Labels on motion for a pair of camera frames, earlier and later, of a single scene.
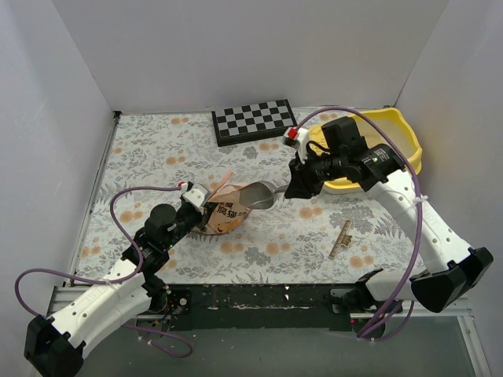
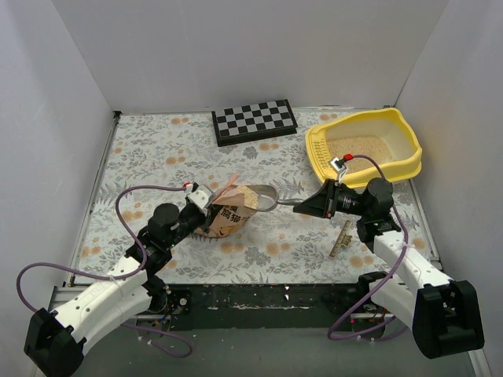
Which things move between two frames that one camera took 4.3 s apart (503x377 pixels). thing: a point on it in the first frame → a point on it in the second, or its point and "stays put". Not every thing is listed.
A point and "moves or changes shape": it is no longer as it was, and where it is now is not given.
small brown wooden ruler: [343, 239] stays put
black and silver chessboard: [251, 123] stays put
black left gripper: [204, 212] stays put
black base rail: [255, 307] stays put
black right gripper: [297, 181] → [328, 199]
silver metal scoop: [260, 195] moves or changes shape
